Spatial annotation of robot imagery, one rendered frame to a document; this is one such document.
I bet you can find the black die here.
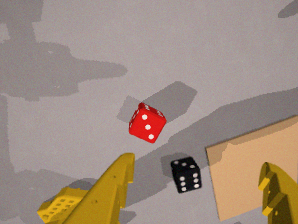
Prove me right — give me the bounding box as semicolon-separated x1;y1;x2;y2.
170;157;202;193

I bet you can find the tan flat mat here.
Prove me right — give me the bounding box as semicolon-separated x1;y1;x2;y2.
205;115;298;222

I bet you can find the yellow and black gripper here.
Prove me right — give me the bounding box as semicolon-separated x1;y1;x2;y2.
62;153;298;224

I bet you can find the red die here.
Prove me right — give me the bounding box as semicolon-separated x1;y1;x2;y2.
129;103;166;143

